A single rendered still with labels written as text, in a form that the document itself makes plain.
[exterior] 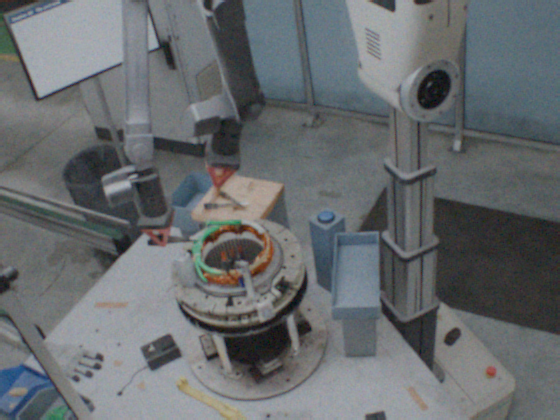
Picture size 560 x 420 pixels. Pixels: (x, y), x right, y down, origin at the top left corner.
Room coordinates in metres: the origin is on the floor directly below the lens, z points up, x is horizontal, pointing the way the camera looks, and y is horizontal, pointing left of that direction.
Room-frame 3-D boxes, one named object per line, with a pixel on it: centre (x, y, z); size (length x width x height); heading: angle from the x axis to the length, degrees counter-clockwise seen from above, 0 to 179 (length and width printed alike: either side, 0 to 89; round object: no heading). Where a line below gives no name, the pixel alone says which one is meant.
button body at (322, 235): (1.23, -0.13, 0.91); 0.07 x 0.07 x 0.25; 35
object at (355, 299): (0.99, -0.16, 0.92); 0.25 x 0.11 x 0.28; 167
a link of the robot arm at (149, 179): (1.09, 0.27, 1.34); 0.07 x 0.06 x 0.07; 107
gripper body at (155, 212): (1.10, 0.26, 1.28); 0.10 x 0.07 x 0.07; 168
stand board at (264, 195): (1.35, 0.09, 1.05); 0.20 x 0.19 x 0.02; 58
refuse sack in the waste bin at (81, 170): (2.55, 0.83, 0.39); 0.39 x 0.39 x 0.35
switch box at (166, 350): (1.07, 0.38, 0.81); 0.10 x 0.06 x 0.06; 112
